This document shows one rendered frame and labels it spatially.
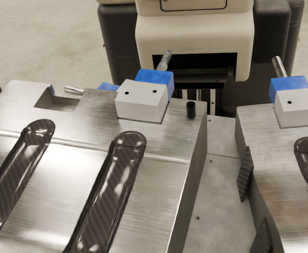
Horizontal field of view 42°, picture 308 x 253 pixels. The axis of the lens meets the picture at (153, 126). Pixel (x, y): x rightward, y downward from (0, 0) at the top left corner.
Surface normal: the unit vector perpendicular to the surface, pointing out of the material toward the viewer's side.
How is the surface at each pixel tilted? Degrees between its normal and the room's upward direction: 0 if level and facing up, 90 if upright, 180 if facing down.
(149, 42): 98
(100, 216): 7
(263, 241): 83
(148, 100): 0
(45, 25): 0
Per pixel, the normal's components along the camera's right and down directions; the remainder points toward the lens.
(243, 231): -0.10, -0.70
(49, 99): 0.96, 0.13
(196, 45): -0.07, 0.81
